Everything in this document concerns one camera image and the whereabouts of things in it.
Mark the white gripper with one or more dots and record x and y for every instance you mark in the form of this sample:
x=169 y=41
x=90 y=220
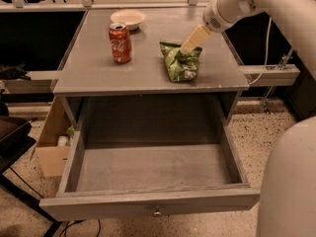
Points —
x=217 y=18

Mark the green jalapeno chip bag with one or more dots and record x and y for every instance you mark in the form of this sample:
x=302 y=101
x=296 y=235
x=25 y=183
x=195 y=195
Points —
x=180 y=67

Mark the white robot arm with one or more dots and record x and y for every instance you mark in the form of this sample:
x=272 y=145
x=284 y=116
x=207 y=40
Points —
x=288 y=192

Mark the grey open drawer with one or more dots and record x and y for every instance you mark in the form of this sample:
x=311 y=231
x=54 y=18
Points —
x=108 y=179

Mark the silver drawer knob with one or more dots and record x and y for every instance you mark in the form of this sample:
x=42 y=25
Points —
x=157 y=211

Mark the white shallow bowl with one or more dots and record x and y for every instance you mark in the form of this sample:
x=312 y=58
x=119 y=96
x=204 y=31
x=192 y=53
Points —
x=131 y=17

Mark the red cola can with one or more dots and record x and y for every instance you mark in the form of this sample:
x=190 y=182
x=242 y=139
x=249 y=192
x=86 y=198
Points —
x=120 y=42

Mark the grey wooden cabinet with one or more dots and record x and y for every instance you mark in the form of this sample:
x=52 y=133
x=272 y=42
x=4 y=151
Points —
x=91 y=71

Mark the brown cardboard box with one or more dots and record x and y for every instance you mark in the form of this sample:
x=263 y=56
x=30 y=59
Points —
x=52 y=148

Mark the black folding stand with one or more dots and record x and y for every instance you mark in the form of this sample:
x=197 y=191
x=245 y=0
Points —
x=14 y=143

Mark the grey metal rail frame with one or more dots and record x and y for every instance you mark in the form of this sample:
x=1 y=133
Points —
x=255 y=75

